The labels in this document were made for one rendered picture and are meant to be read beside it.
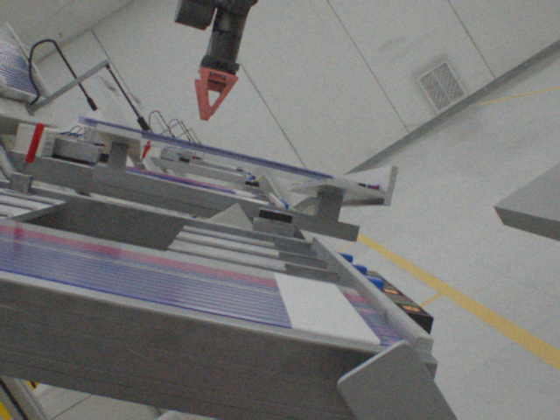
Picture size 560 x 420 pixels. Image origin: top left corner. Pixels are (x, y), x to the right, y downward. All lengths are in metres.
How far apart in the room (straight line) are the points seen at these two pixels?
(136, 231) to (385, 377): 0.76
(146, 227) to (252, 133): 7.43
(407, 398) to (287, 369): 0.08
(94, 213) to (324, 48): 7.62
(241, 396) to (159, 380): 0.05
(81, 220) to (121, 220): 0.06
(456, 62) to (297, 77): 1.83
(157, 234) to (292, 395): 0.70
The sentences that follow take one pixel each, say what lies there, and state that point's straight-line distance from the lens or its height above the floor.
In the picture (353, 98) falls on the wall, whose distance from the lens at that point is 8.69.
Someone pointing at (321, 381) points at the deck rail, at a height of 0.75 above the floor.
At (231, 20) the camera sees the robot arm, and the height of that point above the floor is 1.11.
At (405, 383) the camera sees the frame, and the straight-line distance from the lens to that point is 0.45.
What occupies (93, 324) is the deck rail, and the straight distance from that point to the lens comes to 0.48.
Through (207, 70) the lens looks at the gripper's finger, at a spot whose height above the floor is 1.05.
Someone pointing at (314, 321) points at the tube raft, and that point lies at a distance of 0.54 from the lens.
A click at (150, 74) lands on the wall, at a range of 8.65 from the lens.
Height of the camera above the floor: 0.90
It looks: 5 degrees down
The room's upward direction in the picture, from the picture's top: 32 degrees counter-clockwise
